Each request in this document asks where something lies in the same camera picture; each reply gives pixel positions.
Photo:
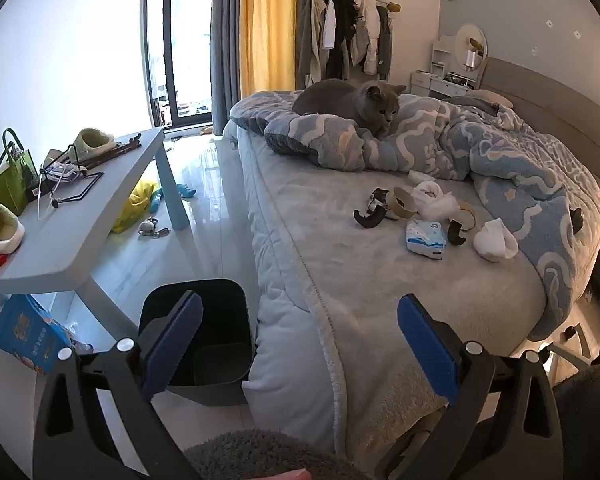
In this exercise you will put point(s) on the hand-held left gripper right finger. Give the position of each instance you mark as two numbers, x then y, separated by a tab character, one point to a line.
430	347

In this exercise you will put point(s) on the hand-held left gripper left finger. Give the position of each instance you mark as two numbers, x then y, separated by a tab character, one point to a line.
172	345

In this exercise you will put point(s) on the black trash bin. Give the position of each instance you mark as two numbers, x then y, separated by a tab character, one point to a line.
220	320

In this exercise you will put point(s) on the clear bubble wrap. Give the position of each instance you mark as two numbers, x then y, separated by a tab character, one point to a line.
445	206

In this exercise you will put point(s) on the blue white tissue pack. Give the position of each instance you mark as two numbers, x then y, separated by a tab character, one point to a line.
425	240

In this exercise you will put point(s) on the black wrapper scrap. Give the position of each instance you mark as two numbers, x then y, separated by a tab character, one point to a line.
456	234
367	220

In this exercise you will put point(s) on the grey fleece garment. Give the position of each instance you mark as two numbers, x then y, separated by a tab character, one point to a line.
260	452

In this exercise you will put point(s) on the yellow plastic bag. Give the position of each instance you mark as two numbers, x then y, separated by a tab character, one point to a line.
132	205

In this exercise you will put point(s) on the bed with grey sheet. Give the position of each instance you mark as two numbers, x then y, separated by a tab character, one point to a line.
330	240

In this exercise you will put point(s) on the grey-blue low table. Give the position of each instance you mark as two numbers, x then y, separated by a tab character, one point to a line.
80	230

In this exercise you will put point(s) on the blue snack bag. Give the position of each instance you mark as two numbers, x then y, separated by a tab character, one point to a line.
25	330

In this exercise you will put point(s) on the blue floor toy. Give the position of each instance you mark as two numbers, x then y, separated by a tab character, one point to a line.
184	191

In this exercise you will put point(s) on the black printed packet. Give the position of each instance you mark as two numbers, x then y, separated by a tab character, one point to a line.
377	197

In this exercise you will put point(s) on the small clear plastic wrap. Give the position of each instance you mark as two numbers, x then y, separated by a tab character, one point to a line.
420	176

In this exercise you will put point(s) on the blue patterned fleece blanket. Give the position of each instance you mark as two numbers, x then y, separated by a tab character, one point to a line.
505	160

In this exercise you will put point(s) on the clear plastic packet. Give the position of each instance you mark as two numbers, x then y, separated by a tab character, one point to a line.
62	172

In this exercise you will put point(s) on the dark wooden sticks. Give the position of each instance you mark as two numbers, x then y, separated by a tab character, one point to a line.
125	146

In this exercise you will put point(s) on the green fluffy slipper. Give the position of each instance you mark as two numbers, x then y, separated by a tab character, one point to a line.
0	230
92	141

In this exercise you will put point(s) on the green tote bag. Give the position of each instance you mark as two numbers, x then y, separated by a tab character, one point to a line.
10	185

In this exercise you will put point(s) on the beige pillow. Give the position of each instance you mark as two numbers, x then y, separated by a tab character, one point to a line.
487	97

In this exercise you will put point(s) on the white vanity table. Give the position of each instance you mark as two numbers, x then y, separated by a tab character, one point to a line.
425	82

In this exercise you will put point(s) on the grey cat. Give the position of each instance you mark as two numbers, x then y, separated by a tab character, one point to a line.
335	97

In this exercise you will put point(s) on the grey bed headboard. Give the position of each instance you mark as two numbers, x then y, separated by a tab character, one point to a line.
555	105

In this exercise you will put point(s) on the round white mirror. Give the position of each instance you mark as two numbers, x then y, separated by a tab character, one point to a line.
467	42

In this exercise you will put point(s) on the black framed glass door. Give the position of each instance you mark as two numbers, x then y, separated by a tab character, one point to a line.
167	35

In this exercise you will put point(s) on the grey curtain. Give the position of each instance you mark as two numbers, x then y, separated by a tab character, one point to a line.
225	35

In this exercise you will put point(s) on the yellow curtain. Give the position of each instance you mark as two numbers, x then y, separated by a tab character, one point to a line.
267	25

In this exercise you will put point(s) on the row of hanging clothes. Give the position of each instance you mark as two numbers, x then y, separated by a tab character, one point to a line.
337	25

